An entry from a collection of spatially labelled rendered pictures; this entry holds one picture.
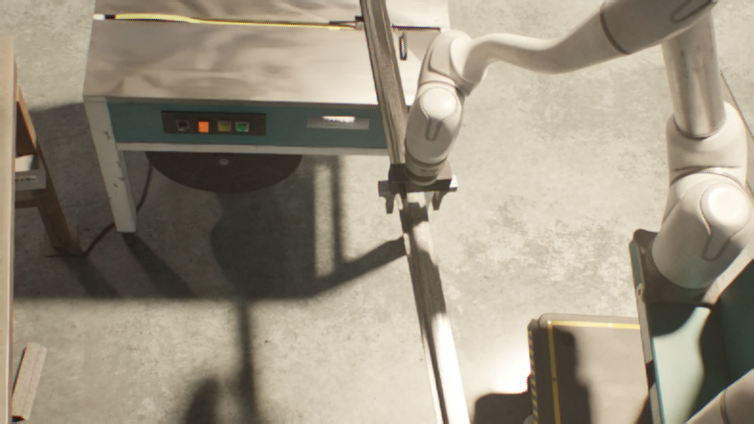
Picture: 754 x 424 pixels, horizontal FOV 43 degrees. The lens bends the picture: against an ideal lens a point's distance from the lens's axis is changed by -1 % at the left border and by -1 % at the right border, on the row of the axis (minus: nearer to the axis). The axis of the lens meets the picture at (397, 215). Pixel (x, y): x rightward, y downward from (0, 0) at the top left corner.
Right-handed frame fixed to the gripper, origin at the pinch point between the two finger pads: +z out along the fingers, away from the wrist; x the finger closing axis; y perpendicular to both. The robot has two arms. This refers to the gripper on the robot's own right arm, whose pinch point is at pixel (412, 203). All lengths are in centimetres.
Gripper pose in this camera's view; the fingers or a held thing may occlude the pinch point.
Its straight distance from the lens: 215.5
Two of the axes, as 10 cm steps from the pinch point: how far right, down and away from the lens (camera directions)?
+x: 9.8, -0.7, 1.8
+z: -1.2, 5.1, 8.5
